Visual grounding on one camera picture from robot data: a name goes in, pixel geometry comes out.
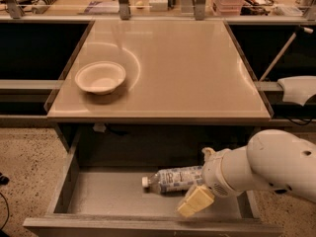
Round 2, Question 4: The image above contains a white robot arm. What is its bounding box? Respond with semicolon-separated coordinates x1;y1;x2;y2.
177;129;316;218

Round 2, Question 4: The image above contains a small round yellow ball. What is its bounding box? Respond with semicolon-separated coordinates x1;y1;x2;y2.
135;0;144;9

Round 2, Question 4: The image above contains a white paper bowl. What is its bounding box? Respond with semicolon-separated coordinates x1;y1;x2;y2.
75;61;126;95

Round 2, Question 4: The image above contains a clear plastic water bottle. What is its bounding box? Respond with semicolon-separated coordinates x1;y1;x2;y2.
141;166;203;194

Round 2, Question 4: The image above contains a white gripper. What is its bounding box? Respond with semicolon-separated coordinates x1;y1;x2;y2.
177;147;241;217

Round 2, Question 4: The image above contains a grey cabinet with counter top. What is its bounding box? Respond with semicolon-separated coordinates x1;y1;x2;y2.
43;18;275;154

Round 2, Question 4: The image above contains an open grey top drawer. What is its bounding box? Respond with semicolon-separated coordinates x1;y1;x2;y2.
24;124;282;237

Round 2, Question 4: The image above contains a left metal frame post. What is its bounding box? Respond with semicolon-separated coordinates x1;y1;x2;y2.
4;0;25;19

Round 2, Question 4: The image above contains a purple book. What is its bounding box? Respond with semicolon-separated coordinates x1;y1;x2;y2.
84;1;119;14

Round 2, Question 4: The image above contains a black coiled spring tool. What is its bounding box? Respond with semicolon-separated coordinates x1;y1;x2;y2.
32;0;57;14

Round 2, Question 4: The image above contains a white stick with black tip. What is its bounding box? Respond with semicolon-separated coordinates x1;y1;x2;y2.
259;26;314;82

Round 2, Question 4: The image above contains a middle metal frame post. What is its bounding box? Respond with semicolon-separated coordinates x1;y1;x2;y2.
118;0;130;20

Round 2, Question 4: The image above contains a right metal frame post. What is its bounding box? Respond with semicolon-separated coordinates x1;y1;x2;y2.
195;0;206;21

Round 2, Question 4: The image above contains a metal frame post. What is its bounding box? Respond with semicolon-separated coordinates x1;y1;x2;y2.
4;0;25;19
118;0;130;20
195;0;206;21

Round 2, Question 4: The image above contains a black floor cable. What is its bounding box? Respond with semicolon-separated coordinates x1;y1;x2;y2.
0;171;12;237

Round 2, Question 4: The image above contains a white chair armrest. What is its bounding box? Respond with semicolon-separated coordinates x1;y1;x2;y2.
277;76;316;106

